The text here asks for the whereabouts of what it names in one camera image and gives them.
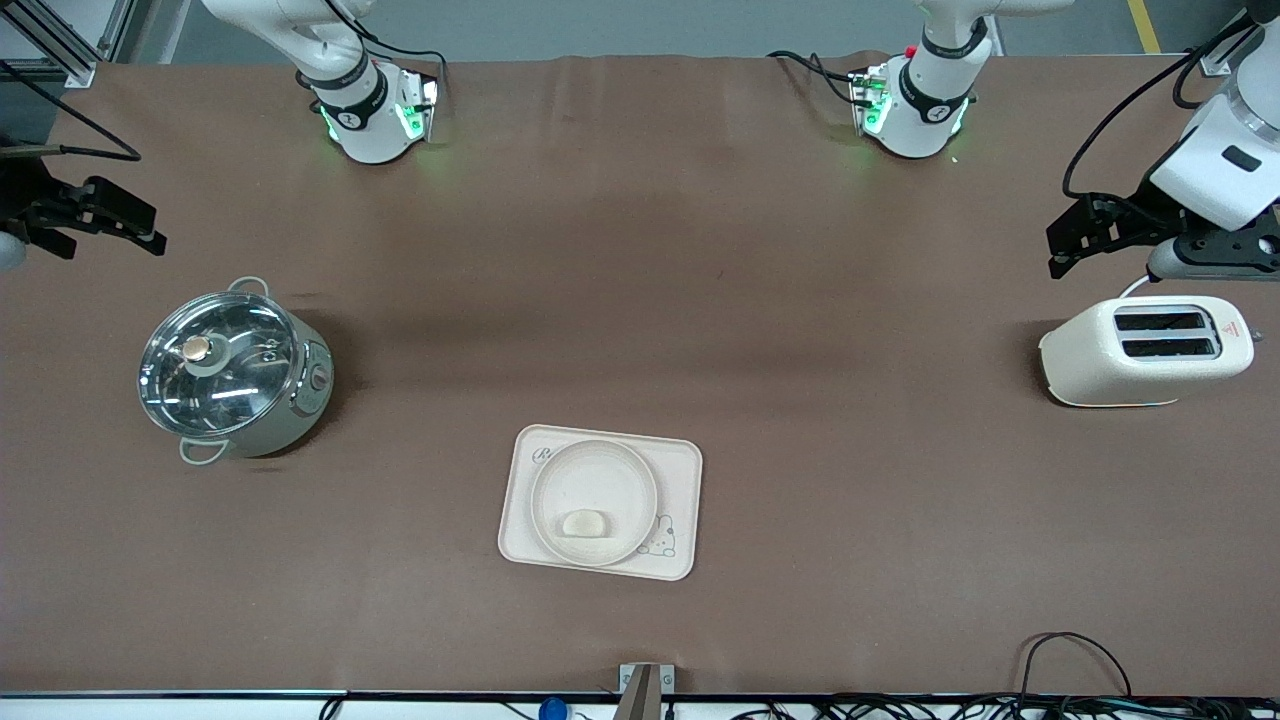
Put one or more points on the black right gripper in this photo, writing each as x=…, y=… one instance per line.
x=25, y=198

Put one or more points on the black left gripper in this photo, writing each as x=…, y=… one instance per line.
x=1137, y=215

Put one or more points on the cream round plate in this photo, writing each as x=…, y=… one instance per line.
x=590, y=480

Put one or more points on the white steamed bun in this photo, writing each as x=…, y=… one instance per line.
x=586, y=523

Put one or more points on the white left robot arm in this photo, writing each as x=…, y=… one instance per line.
x=935, y=100

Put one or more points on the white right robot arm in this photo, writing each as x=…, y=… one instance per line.
x=365, y=115

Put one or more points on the cream rectangular tray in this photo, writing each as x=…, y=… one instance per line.
x=680, y=480

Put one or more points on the cream two-slot toaster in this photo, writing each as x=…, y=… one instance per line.
x=1100, y=370

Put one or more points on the glass pot lid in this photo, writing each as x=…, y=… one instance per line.
x=240, y=372

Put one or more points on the pale green electric pot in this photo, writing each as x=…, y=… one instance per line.
x=308, y=398

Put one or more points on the brown table mat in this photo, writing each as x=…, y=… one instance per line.
x=700, y=300

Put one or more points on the blue round cap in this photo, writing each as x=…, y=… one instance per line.
x=552, y=710

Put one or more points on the aluminium frame profile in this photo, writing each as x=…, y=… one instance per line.
x=70, y=50

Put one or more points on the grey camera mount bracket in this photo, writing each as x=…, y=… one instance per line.
x=645, y=690

